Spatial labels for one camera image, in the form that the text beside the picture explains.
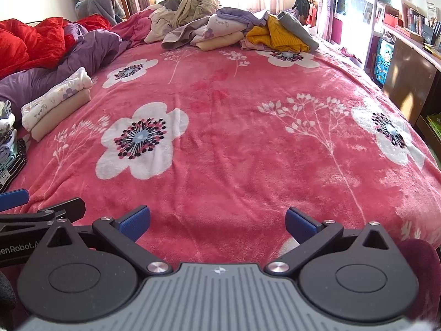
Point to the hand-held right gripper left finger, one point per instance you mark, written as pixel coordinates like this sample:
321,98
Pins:
135,222

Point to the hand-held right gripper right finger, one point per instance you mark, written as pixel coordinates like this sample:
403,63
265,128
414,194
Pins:
300,224

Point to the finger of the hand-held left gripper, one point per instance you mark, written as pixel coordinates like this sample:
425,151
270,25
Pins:
41,213
13,198

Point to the grey fleece pants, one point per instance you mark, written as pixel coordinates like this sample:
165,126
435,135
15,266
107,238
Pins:
299,27

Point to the clothes on hangers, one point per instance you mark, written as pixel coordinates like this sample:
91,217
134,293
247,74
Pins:
303,8

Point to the dark striped folded garment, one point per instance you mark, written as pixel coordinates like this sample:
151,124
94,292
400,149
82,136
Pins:
13,169

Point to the folded beige garment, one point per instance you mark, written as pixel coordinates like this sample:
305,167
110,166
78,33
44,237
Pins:
62,113

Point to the pink floral blanket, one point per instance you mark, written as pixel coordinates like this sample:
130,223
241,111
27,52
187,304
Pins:
224,144

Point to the folded white floral garment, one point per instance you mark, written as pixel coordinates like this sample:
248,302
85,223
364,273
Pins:
58,96

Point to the dark red cloth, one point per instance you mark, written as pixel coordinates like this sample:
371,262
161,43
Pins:
422,265

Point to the red quilt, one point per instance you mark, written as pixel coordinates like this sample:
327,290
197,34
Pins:
27,44

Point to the green box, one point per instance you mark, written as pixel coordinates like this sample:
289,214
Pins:
434,121

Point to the purple quilt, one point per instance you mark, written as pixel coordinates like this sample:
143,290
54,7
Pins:
89,46

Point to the blue printed bag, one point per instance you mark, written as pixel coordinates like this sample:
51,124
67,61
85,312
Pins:
384,62

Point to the yellow knit sweater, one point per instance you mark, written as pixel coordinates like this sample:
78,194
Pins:
275,36

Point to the crumpled pink garment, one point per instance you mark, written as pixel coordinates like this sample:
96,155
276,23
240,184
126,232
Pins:
132,27

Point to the folded cream garment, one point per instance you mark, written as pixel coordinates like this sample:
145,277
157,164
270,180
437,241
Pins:
217,41

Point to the grey garment on chair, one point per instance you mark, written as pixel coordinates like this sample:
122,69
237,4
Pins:
98,7

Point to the folded pale floral garment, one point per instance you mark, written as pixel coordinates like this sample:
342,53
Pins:
220,27

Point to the lilac fleece garment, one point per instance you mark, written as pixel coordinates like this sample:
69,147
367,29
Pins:
237,14

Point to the khaki garment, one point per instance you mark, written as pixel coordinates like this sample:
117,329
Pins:
193,10

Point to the purple curtain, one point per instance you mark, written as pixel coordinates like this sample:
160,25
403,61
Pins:
327,3

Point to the red box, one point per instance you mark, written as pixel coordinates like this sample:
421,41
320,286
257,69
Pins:
391,20

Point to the row of books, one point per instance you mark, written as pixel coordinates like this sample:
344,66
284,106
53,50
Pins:
418,22

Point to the wall bookshelf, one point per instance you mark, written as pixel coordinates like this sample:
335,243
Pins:
396,7

